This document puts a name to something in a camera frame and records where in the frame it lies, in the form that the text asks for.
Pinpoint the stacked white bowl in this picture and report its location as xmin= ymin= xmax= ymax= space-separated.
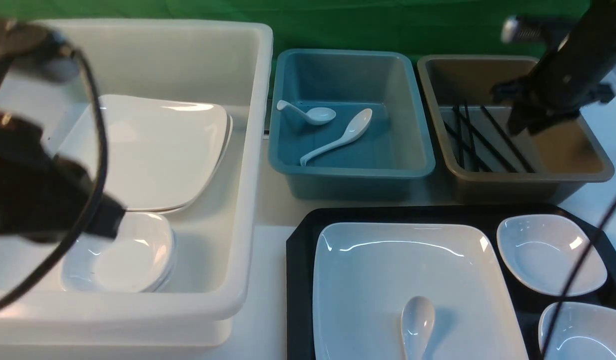
xmin=61 ymin=212 xmax=172 ymax=293
xmin=145 ymin=230 xmax=178 ymax=293

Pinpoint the large white square plate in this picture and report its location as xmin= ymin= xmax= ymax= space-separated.
xmin=312 ymin=222 xmax=529 ymax=360

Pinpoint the black serving tray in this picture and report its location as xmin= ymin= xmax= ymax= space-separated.
xmin=286 ymin=203 xmax=616 ymax=360

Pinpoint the white tray bowl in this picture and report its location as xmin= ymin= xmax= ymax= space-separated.
xmin=546 ymin=301 xmax=616 ymax=360
xmin=497 ymin=214 xmax=590 ymax=297

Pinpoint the long white spoon in bin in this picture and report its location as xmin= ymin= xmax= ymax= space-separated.
xmin=299 ymin=108 xmax=373 ymax=167

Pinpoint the lower stacked white plate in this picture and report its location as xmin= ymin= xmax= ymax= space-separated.
xmin=155 ymin=112 xmax=234 ymax=215

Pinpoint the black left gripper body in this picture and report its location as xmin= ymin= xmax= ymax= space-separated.
xmin=0 ymin=111 xmax=95 ymax=244

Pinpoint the green backdrop cloth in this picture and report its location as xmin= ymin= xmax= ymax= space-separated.
xmin=0 ymin=0 xmax=590 ymax=59

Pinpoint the black left camera cable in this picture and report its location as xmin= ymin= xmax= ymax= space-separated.
xmin=0 ymin=47 xmax=109 ymax=317

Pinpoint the top stacked white bowl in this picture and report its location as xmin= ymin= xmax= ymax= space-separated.
xmin=61 ymin=212 xmax=172 ymax=293

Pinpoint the stacked white plate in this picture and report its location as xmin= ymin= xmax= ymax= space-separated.
xmin=43 ymin=95 xmax=229 ymax=212
xmin=155 ymin=112 xmax=234 ymax=215

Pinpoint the top stacked white plate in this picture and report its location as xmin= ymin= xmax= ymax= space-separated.
xmin=43 ymin=95 xmax=229 ymax=212

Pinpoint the brown plastic bin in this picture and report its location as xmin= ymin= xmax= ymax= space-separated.
xmin=417 ymin=54 xmax=615 ymax=204

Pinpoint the large white plastic tub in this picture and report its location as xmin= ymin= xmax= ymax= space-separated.
xmin=0 ymin=18 xmax=273 ymax=347

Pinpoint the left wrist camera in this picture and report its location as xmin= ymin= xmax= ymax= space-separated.
xmin=0 ymin=17 xmax=81 ymax=88

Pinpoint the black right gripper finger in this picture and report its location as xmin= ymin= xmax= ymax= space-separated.
xmin=507 ymin=101 xmax=581 ymax=136

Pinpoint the black camera cable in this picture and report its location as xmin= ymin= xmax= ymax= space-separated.
xmin=540 ymin=182 xmax=616 ymax=360
xmin=0 ymin=47 xmax=109 ymax=317

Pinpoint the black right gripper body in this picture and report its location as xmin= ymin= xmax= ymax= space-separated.
xmin=491 ymin=0 xmax=616 ymax=111

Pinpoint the lower stacked white bowl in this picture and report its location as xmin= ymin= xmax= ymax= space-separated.
xmin=145 ymin=230 xmax=178 ymax=293

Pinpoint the small white spoon in bin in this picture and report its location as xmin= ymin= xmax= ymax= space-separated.
xmin=276 ymin=100 xmax=337 ymax=126

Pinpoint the teal plastic bin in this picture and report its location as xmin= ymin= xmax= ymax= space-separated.
xmin=268 ymin=48 xmax=436 ymax=201

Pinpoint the black right camera cable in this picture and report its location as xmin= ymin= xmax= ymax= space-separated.
xmin=540 ymin=182 xmax=616 ymax=360

